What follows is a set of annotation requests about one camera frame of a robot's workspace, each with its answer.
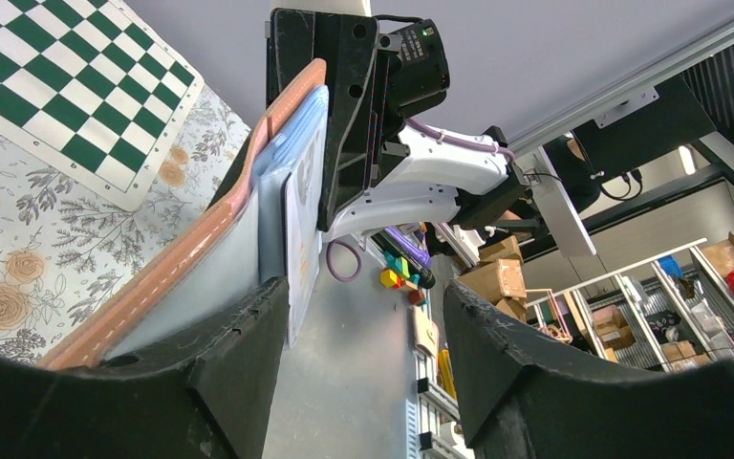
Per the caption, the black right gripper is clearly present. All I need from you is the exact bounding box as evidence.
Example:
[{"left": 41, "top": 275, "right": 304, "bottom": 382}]
[{"left": 266, "top": 8, "right": 450, "bottom": 231}]

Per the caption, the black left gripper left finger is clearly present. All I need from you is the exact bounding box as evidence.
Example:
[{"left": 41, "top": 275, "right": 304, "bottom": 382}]
[{"left": 0, "top": 277, "right": 289, "bottom": 458}]

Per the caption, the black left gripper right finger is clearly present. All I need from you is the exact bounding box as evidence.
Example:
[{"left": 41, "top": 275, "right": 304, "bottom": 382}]
[{"left": 443, "top": 281, "right": 734, "bottom": 458}]

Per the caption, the white VIP credit card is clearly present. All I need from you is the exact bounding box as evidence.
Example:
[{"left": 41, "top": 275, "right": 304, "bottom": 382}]
[{"left": 284, "top": 134, "right": 324, "bottom": 349}]

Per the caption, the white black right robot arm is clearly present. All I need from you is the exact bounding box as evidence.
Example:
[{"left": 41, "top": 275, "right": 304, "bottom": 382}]
[{"left": 267, "top": 8, "right": 527, "bottom": 240}]

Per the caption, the green white chessboard mat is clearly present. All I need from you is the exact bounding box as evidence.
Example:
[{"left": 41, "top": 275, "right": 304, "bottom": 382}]
[{"left": 0, "top": 1, "right": 204, "bottom": 210}]

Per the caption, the floral tablecloth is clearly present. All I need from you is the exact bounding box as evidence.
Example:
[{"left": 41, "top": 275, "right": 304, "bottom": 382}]
[{"left": 0, "top": 88, "right": 248, "bottom": 364}]

